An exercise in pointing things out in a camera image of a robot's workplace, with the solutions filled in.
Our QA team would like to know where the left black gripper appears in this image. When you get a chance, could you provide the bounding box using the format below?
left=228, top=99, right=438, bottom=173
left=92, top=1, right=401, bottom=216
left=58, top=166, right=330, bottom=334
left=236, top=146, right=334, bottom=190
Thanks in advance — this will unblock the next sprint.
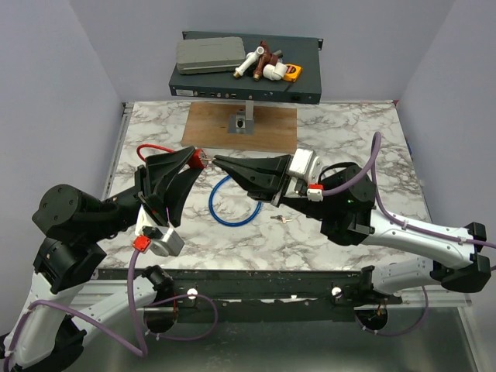
left=86, top=147, right=206, bottom=241

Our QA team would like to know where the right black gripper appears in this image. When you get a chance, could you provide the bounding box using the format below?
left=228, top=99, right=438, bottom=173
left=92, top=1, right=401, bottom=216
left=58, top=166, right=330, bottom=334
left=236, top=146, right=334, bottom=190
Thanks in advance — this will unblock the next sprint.
left=212, top=156, right=332, bottom=222

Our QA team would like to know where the red cable lock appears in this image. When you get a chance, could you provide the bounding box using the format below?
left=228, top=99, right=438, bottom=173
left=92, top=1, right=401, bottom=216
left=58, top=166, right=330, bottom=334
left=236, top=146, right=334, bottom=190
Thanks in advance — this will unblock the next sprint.
left=136, top=143, right=210, bottom=169

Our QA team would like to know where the silver key bunch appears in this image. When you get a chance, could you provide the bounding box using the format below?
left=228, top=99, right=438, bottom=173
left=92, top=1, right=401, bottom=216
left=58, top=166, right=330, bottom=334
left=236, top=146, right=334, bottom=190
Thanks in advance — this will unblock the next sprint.
left=270, top=215, right=291, bottom=224

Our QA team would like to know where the blue cable lock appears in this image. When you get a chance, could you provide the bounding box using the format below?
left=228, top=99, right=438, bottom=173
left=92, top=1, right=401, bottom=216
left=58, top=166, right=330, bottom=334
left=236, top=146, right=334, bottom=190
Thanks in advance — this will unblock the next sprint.
left=208, top=176, right=262, bottom=227

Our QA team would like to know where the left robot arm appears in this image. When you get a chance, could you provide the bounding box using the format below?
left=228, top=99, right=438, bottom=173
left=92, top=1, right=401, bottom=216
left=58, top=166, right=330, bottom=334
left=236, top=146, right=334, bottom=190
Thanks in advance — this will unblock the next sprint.
left=1, top=146, right=208, bottom=371

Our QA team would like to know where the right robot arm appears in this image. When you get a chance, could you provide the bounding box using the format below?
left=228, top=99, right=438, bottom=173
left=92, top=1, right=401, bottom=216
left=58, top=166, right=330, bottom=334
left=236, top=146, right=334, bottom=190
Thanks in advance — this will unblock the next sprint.
left=213, top=149, right=491, bottom=304

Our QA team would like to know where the white elbow pipe fitting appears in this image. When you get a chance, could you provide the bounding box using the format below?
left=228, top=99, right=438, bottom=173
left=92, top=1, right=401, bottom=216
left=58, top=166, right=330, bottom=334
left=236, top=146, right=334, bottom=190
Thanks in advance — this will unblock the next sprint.
left=263, top=63, right=288, bottom=81

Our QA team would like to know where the wooden board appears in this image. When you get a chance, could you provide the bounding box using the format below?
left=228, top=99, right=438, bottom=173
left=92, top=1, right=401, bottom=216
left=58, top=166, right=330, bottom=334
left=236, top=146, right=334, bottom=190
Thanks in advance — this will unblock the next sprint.
left=181, top=102, right=298, bottom=153

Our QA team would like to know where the yellow tape measure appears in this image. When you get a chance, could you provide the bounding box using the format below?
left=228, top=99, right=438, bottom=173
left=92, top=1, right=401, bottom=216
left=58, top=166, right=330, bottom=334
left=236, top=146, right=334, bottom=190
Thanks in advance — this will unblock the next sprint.
left=283, top=64, right=303, bottom=82

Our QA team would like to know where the brown pipe fitting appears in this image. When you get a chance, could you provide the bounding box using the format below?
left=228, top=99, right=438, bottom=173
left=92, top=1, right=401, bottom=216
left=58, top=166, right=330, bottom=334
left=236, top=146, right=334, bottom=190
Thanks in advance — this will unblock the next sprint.
left=253, top=41, right=279, bottom=81

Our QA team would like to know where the white straight pipe fitting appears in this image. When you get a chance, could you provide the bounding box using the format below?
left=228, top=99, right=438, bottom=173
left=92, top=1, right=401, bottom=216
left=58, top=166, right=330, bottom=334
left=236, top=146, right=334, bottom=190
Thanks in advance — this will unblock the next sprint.
left=233, top=46, right=265, bottom=78

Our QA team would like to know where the dark teal rack device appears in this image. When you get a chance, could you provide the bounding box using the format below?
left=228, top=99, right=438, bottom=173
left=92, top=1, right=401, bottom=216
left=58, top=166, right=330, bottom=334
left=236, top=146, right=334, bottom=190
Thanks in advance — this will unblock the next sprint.
left=169, top=33, right=322, bottom=104

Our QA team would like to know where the grey plastic case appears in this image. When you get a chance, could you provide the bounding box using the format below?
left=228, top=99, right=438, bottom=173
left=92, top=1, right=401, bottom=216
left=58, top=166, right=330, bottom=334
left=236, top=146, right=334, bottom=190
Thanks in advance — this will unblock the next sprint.
left=176, top=36, right=246, bottom=74

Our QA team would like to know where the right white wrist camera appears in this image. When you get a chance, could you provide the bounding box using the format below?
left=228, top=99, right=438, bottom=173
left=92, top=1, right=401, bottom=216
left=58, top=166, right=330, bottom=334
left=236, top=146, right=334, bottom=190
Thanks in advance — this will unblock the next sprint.
left=284, top=148, right=322, bottom=198

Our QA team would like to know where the metal stand post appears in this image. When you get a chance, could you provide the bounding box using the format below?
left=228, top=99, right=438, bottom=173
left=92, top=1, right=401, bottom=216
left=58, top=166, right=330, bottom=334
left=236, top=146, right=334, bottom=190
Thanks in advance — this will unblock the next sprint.
left=228, top=101, right=255, bottom=136

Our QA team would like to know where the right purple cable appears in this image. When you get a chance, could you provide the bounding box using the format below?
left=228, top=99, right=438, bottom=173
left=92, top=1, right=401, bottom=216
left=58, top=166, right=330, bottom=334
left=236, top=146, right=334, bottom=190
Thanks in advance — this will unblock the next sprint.
left=321, top=131, right=496, bottom=337

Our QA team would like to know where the purple cable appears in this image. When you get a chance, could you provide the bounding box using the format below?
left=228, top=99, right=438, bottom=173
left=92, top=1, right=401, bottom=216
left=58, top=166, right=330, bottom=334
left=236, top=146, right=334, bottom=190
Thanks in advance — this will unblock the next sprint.
left=321, top=131, right=496, bottom=337
left=3, top=247, right=219, bottom=367

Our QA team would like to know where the black mounting rail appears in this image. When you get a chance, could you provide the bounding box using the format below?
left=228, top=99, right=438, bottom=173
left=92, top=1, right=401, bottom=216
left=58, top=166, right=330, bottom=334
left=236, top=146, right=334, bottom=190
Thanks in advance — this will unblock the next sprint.
left=96, top=267, right=404, bottom=325

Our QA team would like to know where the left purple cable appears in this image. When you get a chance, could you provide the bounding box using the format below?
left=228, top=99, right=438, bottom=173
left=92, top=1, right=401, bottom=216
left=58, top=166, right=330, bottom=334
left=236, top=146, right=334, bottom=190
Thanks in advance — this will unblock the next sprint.
left=3, top=247, right=219, bottom=367

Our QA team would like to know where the aluminium frame profile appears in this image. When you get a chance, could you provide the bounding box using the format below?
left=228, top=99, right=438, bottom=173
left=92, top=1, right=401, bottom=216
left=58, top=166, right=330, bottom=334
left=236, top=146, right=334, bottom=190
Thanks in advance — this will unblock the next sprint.
left=61, top=277, right=474, bottom=311

